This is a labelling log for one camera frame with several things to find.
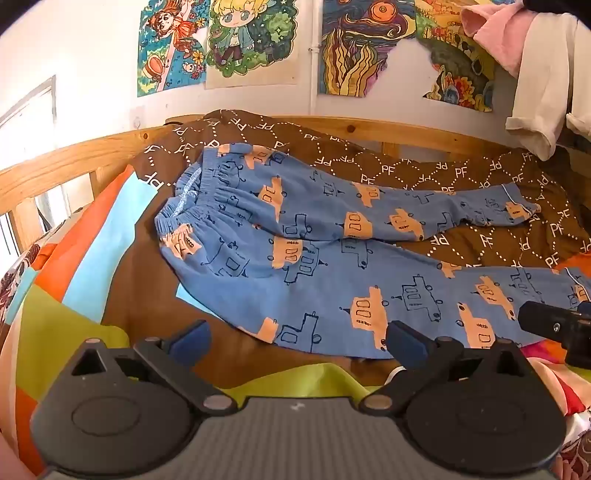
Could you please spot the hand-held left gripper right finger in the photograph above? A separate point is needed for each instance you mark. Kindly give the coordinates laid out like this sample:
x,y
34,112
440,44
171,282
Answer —
x,y
406,346

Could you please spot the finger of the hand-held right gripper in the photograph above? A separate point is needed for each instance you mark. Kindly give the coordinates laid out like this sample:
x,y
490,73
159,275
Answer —
x,y
545,321

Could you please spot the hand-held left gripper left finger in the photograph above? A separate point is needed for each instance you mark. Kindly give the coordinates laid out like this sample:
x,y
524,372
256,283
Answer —
x,y
190,344

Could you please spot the blue pants with orange print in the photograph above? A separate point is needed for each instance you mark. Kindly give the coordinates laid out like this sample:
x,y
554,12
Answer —
x,y
258,217

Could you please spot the brown printed blanket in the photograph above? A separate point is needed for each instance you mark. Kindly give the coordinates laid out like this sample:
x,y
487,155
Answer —
x,y
466,230

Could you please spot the colourful patchwork bedsheet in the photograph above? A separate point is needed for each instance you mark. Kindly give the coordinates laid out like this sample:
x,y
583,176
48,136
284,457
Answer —
x,y
78,258

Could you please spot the cream cloth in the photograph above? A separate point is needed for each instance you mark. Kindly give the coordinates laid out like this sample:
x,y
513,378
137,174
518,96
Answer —
x,y
545,83

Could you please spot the colourful landscape poster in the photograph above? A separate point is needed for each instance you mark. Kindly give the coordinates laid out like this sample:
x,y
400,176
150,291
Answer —
x,y
461,60

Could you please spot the pink cloth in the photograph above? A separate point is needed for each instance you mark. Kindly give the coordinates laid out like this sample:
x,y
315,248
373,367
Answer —
x,y
494,32

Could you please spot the blue cartoon figure poster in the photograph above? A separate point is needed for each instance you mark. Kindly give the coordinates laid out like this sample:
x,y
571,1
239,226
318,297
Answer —
x,y
157,50

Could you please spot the swirly night painting poster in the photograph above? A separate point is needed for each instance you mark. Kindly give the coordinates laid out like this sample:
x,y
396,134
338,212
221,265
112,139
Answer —
x,y
351,50

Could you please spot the green cartoon figure poster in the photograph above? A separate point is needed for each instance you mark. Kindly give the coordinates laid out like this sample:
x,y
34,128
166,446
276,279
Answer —
x,y
249,41

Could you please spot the wooden bed frame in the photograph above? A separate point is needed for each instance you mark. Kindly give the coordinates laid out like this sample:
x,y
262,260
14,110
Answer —
x,y
69,157

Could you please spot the white window frame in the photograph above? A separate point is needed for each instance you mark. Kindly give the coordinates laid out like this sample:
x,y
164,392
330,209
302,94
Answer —
x,y
27,124

